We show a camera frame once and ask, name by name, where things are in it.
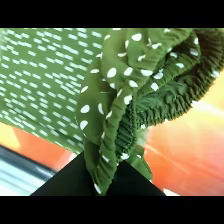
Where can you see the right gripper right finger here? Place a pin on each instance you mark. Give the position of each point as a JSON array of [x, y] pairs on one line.
[[133, 183]]

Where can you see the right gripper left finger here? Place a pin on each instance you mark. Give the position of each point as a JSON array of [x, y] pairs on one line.
[[68, 181]]

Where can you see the green white-dotted garment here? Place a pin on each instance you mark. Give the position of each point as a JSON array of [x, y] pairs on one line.
[[133, 76]]

